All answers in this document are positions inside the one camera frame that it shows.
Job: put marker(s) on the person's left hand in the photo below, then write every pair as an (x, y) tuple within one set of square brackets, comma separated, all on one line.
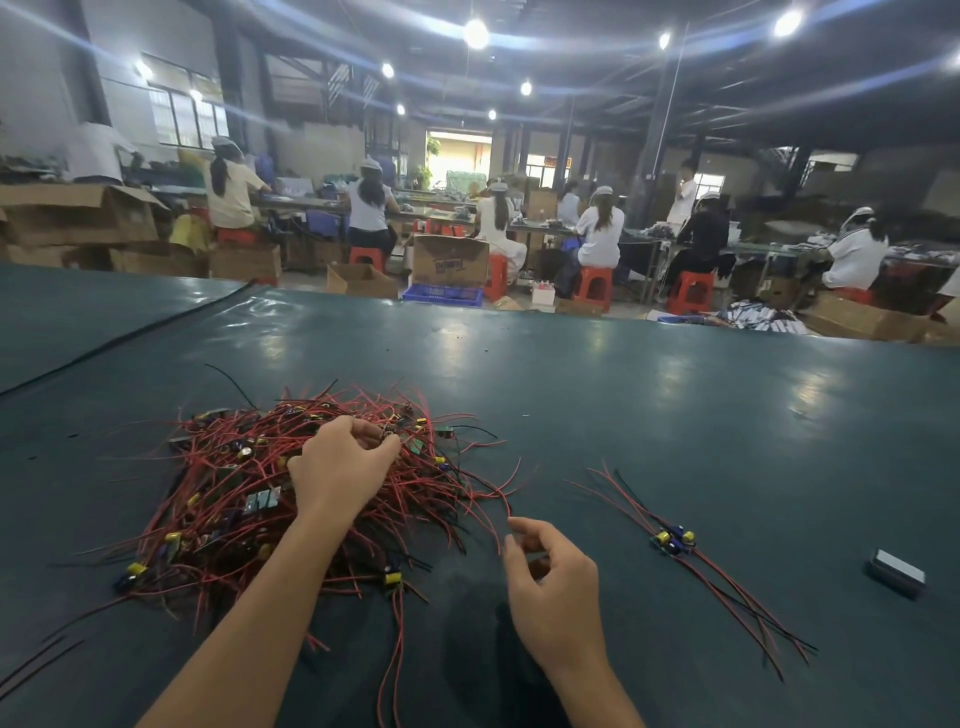
[(342, 468)]

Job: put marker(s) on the person's right hand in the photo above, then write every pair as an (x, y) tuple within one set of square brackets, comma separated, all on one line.
[(558, 608)]

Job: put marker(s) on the person's right forearm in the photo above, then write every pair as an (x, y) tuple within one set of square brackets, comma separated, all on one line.
[(593, 702)]

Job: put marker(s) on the person's left forearm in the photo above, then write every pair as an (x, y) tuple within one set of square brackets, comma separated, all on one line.
[(240, 630)]

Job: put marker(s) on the blue plastic crate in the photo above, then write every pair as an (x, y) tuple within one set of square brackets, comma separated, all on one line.
[(443, 296)]

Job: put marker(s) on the red plastic stool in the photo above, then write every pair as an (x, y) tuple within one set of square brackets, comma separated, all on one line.
[(596, 285), (237, 236), (692, 291), (368, 258), (852, 294), (498, 278)]

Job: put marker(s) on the dark green table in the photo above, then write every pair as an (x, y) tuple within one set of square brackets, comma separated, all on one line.
[(750, 420)]

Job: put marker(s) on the yellow sack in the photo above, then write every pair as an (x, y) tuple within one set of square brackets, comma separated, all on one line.
[(189, 230)]

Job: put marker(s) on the small black grey block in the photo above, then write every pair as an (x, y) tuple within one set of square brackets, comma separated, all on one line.
[(897, 570)]

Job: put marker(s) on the heap of black white items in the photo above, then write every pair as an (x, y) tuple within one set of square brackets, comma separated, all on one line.
[(762, 317)]

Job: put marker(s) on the large open cardboard box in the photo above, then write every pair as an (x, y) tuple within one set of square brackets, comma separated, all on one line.
[(75, 218)]

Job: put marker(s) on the grid window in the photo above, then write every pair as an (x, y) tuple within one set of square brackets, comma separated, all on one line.
[(188, 113)]

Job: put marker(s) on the round ceiling lamp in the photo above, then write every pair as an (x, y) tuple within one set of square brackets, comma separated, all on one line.
[(387, 69), (665, 41), (786, 23), (525, 87)]

